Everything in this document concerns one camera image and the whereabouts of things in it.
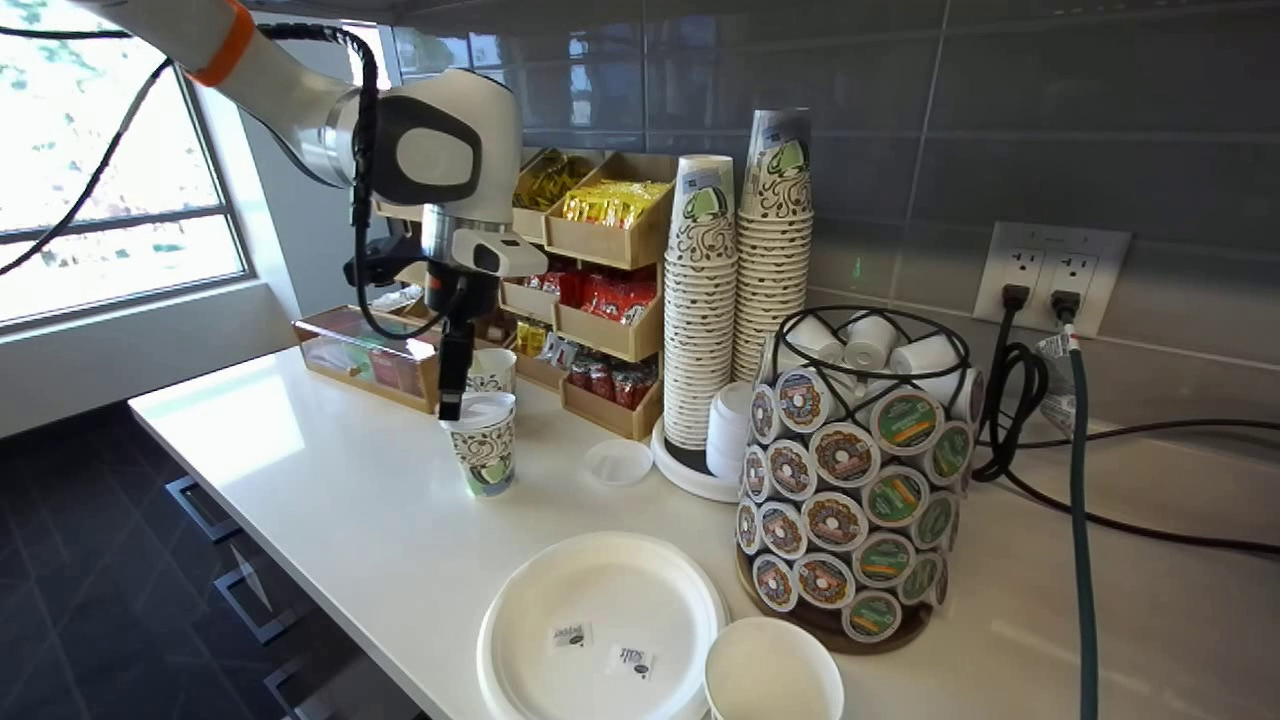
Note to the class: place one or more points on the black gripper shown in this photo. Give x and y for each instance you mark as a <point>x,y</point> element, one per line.
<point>456,310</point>

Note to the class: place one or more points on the white paper cup lid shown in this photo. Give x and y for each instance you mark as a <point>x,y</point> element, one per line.
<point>497,401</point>

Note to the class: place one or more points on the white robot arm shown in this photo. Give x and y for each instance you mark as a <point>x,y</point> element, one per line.
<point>484,132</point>

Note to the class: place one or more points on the flat white lid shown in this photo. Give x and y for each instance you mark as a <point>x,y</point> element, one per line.
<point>619,463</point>

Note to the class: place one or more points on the tall paper cup stack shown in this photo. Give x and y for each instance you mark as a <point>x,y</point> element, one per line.
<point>703,323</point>
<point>778,254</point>

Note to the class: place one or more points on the wide patterned paper cup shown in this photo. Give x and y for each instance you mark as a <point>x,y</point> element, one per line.
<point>775,674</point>

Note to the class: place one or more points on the yellow tea packets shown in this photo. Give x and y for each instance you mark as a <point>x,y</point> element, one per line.
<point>531,338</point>

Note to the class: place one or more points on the wooden tea box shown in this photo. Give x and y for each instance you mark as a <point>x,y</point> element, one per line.
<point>365,365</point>

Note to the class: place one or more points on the red packets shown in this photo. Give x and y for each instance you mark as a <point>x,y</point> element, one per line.
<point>611,295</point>
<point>541,285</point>
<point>603,372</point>

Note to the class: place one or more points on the wooden tiered organizer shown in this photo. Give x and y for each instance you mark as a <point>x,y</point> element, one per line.
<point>613,243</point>

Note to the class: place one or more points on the yellow tea sachets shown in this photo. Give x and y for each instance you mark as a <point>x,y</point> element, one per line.
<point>551,181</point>

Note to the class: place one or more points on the yellow sweetener packets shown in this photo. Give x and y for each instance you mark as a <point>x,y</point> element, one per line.
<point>619,200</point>

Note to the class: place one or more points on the stack of white lids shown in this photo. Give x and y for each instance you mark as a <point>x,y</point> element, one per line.
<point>730,435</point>

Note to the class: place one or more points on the dark base cabinet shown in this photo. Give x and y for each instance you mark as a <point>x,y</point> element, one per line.
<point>264,585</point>

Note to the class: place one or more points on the white paper plate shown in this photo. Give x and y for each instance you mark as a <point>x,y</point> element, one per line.
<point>603,625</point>

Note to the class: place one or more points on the white coffee pod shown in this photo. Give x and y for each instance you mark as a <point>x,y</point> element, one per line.
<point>930,358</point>
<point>869,333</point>
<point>813,343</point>

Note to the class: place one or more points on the window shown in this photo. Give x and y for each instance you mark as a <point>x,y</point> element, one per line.
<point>121,254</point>

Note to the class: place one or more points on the coffee pod carousel holder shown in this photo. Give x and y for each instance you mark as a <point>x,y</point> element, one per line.
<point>852,532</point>

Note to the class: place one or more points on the black power plug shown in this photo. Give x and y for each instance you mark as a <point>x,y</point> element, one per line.
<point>1064,306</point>
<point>1017,298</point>

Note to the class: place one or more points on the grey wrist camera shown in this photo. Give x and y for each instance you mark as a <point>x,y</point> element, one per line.
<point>506,254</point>

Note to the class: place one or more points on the white round base plate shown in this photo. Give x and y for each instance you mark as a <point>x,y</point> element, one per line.
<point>683,472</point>

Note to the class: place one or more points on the white wall outlet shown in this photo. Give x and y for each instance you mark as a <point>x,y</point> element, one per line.
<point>1053,260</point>

